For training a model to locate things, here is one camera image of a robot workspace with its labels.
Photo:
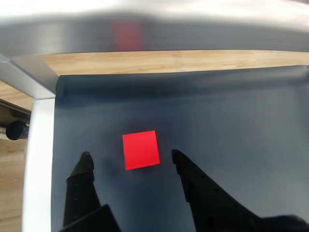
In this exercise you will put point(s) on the silver aluminium frame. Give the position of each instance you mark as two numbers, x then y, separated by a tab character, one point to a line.
72	31

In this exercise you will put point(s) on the black cylinder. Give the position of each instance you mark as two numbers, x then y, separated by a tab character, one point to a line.
15	130

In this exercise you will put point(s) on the red cube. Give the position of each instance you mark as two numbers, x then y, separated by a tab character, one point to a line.
141	149

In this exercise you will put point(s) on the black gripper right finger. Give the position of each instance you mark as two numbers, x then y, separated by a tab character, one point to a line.
212	203

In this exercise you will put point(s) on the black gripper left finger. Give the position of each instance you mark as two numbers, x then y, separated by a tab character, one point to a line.
79	193

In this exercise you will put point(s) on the blue-grey table mat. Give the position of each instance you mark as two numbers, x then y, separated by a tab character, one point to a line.
217	108

